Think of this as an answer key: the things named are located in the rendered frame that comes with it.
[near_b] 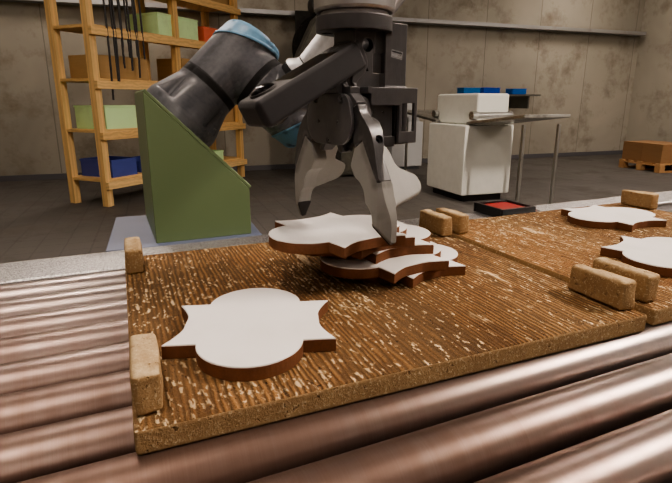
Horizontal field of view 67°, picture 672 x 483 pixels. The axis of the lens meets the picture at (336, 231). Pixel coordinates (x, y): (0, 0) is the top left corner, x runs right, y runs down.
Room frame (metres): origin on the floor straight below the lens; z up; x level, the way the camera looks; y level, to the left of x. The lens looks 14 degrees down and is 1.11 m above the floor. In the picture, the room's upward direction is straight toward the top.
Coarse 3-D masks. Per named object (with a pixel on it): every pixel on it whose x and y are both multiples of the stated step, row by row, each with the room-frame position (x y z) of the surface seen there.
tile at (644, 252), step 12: (624, 240) 0.60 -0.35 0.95; (636, 240) 0.60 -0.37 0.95; (648, 240) 0.60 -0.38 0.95; (660, 240) 0.60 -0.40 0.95; (600, 252) 0.57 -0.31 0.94; (612, 252) 0.56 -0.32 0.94; (624, 252) 0.55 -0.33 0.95; (636, 252) 0.55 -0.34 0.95; (648, 252) 0.55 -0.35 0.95; (660, 252) 0.55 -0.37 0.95; (636, 264) 0.51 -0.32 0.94; (648, 264) 0.50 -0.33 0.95; (660, 264) 0.50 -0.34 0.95
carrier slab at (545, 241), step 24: (504, 216) 0.78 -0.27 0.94; (528, 216) 0.78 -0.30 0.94; (552, 216) 0.78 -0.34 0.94; (480, 240) 0.64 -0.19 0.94; (504, 240) 0.64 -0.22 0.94; (528, 240) 0.64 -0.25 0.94; (552, 240) 0.64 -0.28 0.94; (576, 240) 0.64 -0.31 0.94; (600, 240) 0.64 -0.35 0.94; (528, 264) 0.55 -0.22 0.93; (552, 264) 0.54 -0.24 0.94; (648, 312) 0.41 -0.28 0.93
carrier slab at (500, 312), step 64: (192, 256) 0.57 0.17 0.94; (256, 256) 0.57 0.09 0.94; (128, 320) 0.39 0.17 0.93; (320, 320) 0.39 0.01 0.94; (384, 320) 0.39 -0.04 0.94; (448, 320) 0.39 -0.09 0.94; (512, 320) 0.39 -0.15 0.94; (576, 320) 0.39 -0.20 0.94; (640, 320) 0.40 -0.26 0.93; (192, 384) 0.29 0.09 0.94; (256, 384) 0.29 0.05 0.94; (320, 384) 0.29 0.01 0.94; (384, 384) 0.30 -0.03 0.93
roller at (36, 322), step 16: (96, 304) 0.46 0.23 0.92; (112, 304) 0.46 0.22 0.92; (0, 320) 0.42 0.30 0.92; (16, 320) 0.43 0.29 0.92; (32, 320) 0.43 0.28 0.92; (48, 320) 0.43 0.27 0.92; (64, 320) 0.43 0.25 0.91; (80, 320) 0.44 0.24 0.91; (96, 320) 0.44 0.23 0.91; (112, 320) 0.45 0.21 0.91; (0, 336) 0.41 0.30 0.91
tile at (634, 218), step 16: (576, 208) 0.79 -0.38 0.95; (592, 208) 0.79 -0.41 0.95; (608, 208) 0.79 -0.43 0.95; (624, 208) 0.79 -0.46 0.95; (576, 224) 0.72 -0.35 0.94; (592, 224) 0.70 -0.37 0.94; (608, 224) 0.70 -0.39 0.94; (624, 224) 0.69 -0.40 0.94; (640, 224) 0.70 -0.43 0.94; (656, 224) 0.71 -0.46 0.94
